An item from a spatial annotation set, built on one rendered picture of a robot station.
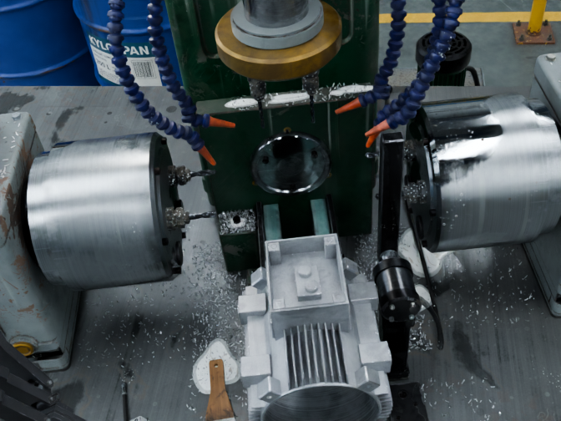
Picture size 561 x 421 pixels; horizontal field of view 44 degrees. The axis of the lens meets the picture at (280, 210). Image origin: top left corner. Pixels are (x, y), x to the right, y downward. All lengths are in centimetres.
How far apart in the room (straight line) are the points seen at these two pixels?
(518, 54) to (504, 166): 231
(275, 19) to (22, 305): 60
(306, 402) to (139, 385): 35
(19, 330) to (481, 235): 77
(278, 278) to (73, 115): 102
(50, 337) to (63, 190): 29
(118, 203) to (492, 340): 68
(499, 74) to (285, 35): 235
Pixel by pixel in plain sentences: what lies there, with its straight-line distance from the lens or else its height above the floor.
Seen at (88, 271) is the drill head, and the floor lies 104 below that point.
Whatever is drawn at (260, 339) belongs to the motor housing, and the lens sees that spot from 97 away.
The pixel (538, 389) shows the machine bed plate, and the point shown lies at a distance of 126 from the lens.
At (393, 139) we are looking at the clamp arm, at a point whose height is 125.
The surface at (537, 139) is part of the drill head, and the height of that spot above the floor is 115.
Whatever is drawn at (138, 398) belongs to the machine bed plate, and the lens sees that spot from 127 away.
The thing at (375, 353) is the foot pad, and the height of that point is 107.
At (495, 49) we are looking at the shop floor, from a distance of 341.
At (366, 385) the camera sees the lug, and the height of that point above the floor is 108.
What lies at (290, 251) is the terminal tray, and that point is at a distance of 98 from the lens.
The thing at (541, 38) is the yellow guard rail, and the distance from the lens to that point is 350.
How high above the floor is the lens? 187
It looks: 46 degrees down
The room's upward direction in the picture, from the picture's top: 7 degrees counter-clockwise
